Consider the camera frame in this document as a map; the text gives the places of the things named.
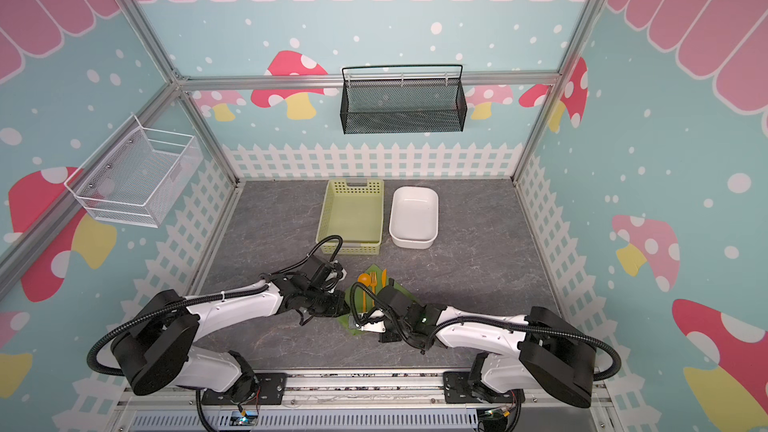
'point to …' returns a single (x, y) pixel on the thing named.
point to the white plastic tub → (413, 217)
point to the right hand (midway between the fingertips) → (372, 314)
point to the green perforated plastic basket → (352, 209)
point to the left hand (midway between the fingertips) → (347, 316)
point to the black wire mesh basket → (398, 99)
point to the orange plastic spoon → (366, 280)
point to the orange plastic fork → (373, 281)
